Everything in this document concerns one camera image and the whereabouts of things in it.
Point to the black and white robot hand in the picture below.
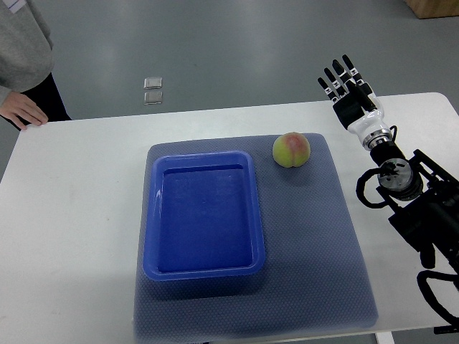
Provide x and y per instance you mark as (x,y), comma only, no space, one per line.
(354,102)

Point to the bare human hand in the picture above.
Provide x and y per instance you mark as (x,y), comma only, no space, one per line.
(22,111)

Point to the green and red peach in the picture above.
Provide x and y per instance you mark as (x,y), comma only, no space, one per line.
(291,150)

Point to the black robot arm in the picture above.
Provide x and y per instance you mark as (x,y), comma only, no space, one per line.
(424,199)

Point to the lower metal floor plate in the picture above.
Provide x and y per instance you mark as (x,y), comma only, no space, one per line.
(153,97)

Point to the metal floor plate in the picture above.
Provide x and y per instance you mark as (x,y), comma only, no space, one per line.
(153,97)
(152,83)

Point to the upper metal floor plate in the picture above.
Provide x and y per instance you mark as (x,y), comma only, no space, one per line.
(152,83)

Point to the black trousers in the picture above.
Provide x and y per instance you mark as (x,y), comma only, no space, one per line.
(47,97)

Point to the brown wooden box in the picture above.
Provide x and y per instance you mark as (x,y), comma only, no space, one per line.
(432,9)

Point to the blue plastic tray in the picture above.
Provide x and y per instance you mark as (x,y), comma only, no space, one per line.
(203,219)

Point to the white table leg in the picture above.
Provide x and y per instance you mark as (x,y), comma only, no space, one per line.
(384,338)

